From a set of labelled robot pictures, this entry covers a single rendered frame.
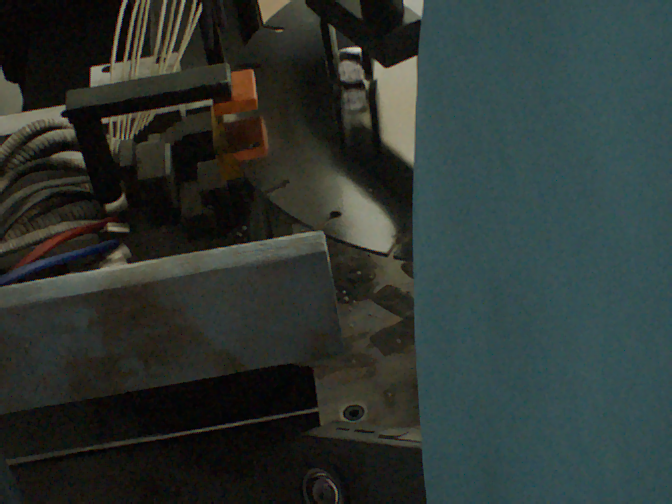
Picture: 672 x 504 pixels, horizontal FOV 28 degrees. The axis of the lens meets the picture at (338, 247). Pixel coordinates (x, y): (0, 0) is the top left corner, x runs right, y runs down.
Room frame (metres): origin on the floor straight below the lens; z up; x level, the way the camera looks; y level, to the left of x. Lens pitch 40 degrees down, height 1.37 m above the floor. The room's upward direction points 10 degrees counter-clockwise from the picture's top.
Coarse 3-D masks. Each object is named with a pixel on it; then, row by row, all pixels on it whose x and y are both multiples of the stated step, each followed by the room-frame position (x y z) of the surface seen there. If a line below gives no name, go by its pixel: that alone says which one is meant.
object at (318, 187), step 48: (288, 48) 0.68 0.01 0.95; (288, 96) 0.63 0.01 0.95; (336, 96) 0.63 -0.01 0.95; (384, 96) 0.62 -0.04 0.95; (240, 144) 0.60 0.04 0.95; (288, 144) 0.59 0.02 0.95; (336, 144) 0.58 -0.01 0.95; (384, 144) 0.57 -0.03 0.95; (288, 192) 0.55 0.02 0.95; (336, 192) 0.54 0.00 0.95; (384, 192) 0.53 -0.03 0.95; (336, 240) 0.50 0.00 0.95; (384, 240) 0.50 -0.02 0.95
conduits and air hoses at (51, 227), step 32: (128, 32) 0.77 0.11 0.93; (160, 32) 0.77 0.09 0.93; (192, 32) 0.76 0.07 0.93; (160, 64) 0.74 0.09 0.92; (32, 128) 0.69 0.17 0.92; (64, 128) 0.69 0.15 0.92; (128, 128) 0.69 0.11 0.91; (0, 160) 0.68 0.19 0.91; (32, 160) 0.66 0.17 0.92; (64, 160) 0.66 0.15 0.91; (0, 192) 0.64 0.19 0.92; (32, 192) 0.64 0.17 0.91; (64, 192) 0.62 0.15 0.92; (32, 224) 0.61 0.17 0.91; (64, 224) 0.61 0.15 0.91; (96, 224) 0.61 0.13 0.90; (0, 256) 0.60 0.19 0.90; (32, 256) 0.57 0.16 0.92; (64, 256) 0.57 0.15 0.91; (128, 256) 0.60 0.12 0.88
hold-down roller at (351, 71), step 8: (344, 56) 0.63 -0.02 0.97; (352, 56) 0.63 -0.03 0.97; (360, 56) 0.63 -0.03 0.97; (344, 64) 0.63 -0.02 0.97; (352, 64) 0.63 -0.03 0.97; (360, 64) 0.63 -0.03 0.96; (344, 72) 0.63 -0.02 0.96; (352, 72) 0.63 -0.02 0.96; (360, 72) 0.63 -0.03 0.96; (344, 80) 0.63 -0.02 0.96; (352, 80) 0.63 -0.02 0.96; (360, 80) 0.63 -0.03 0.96
